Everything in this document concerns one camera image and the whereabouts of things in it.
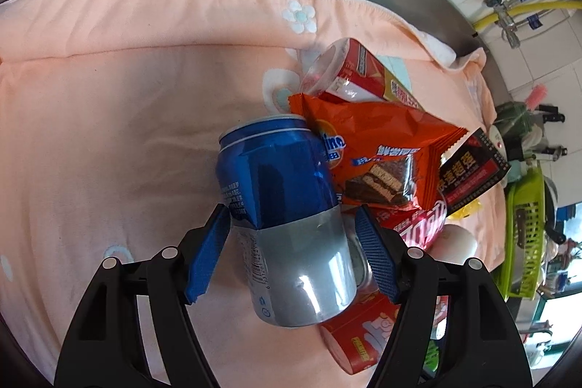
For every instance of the white plastic cup lid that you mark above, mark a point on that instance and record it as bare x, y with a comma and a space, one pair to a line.
454, 242

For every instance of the red cylindrical snack container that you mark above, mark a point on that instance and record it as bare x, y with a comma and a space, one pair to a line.
354, 333

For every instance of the blue and silver drink can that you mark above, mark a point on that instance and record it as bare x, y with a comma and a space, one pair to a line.
273, 188

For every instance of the green plastic dish rack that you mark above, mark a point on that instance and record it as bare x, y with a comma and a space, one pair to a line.
523, 233

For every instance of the metal water valve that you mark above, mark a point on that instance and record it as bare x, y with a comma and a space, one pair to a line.
504, 20

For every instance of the plastic bottle with red-yellow label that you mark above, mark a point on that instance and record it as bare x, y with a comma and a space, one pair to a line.
359, 70

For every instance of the white plate with red mark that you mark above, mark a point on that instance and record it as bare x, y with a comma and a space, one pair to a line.
498, 142

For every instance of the pink bottle brush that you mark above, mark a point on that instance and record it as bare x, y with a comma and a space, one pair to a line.
535, 95

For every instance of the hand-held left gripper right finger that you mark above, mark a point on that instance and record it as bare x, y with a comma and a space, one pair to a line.
377, 256

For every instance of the green perforated plastic basket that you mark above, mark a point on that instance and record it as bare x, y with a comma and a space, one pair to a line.
430, 357

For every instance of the peach flower-print towel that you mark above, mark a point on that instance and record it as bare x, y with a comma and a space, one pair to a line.
113, 97

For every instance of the black cardboard box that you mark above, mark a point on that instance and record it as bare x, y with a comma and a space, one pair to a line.
473, 170

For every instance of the yellow candy wrapper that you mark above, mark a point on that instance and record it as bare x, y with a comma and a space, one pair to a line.
466, 210

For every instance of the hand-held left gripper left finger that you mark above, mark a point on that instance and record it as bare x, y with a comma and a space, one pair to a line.
207, 256

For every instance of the orange snack wrapper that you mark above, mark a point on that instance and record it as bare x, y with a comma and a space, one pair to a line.
377, 129

